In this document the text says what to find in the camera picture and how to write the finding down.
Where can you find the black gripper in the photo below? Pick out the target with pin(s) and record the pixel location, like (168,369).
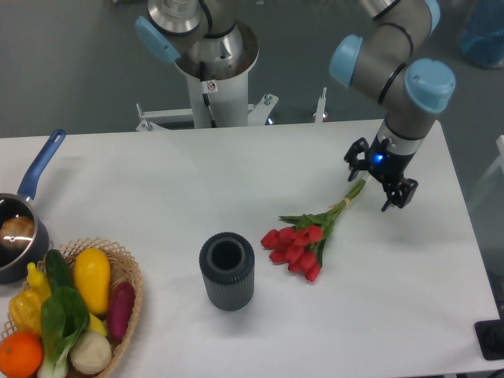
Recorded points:
(386,159)

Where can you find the red tulip bouquet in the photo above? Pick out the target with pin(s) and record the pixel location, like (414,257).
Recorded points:
(300,244)

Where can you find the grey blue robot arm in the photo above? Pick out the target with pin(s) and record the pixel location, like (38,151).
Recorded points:
(381,67)

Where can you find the blue translucent container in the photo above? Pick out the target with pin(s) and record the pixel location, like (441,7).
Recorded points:
(480,39)

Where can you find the dark grey ribbed vase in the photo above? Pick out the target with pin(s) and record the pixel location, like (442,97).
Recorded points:
(227,262)

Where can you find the black device at edge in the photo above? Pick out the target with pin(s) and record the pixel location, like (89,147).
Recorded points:
(490,339)

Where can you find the purple eggplant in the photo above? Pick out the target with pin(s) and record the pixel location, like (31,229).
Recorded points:
(121,304)

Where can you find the yellow squash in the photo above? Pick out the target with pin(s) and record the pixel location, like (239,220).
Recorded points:
(92,278)

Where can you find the yellow banana piece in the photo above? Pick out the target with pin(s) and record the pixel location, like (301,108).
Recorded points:
(96,325)

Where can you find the green cucumber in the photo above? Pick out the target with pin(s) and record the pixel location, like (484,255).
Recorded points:
(57,270)

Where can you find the beige garlic bulb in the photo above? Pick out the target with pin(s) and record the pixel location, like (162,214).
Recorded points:
(91,353)

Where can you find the green bok choy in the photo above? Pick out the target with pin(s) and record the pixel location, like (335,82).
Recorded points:
(64,316)

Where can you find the small yellow pepper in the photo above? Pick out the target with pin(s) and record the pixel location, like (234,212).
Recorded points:
(38,281)

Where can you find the brown bread bun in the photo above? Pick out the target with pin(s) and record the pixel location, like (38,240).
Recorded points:
(17,232)

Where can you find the yellow bell pepper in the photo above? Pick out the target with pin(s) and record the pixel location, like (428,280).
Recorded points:
(25,311)

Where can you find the orange fruit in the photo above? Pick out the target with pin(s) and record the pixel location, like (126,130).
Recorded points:
(21,355)

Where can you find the white furniture frame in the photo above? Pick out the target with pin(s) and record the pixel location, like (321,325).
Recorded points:
(489,179)

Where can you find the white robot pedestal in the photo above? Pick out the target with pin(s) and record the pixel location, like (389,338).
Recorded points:
(217,77)

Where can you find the blue handled saucepan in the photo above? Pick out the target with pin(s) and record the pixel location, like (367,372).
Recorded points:
(14,262)

